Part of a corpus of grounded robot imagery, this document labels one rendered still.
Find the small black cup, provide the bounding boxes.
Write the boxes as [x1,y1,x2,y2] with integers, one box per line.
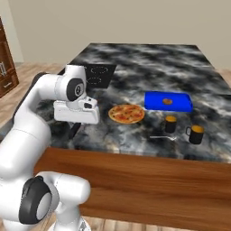
[164,115,178,134]

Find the black hob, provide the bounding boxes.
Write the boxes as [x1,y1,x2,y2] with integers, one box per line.
[57,63,117,89]

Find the blue tray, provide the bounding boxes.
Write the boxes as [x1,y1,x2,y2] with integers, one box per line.
[143,91,194,113]

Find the pepperoni pizza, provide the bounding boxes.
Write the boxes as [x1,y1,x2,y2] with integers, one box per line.
[107,104,146,125]

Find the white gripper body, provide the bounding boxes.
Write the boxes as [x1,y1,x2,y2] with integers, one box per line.
[53,100,101,125]

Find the silver fork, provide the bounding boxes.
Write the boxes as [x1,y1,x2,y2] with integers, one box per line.
[149,134,178,142]

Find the brown wooden cupboards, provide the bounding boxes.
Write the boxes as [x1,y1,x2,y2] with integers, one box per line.
[0,16,20,99]

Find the black mug with handle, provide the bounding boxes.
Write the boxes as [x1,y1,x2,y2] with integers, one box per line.
[185,125,206,145]

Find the wooden kitchen island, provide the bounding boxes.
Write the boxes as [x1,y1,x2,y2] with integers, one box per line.
[0,42,231,231]

